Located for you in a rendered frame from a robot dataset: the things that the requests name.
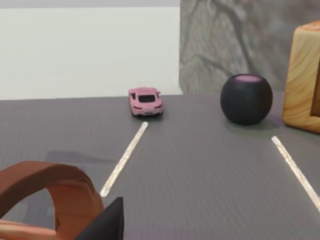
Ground light wooden box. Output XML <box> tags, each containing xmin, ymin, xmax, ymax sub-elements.
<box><xmin>281</xmin><ymin>20</ymin><xmax>320</xmax><ymax>136</ymax></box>

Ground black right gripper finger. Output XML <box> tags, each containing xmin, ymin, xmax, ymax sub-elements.
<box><xmin>76</xmin><ymin>196</ymin><xmax>125</xmax><ymax>240</ymax></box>

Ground pink toy car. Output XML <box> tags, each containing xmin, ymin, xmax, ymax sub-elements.
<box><xmin>128</xmin><ymin>87</ymin><xmax>164</xmax><ymax>118</ymax></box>

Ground black round smart speaker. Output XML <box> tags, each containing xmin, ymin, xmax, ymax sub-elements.
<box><xmin>219</xmin><ymin>73</ymin><xmax>274</xmax><ymax>126</ymax></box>

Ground white tape strip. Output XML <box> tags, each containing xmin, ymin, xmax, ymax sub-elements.
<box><xmin>271</xmin><ymin>135</ymin><xmax>320</xmax><ymax>213</ymax></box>
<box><xmin>99</xmin><ymin>121</ymin><xmax>149</xmax><ymax>198</ymax></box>

